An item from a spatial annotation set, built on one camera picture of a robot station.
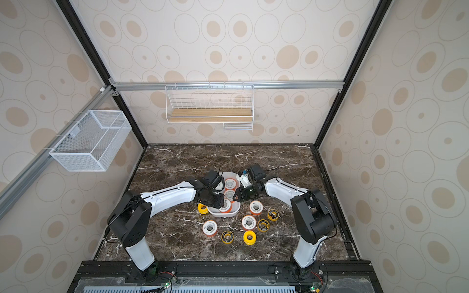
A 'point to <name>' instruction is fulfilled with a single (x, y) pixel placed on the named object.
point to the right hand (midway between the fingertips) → (235, 200)
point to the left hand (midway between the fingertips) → (226, 204)
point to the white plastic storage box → (214, 212)
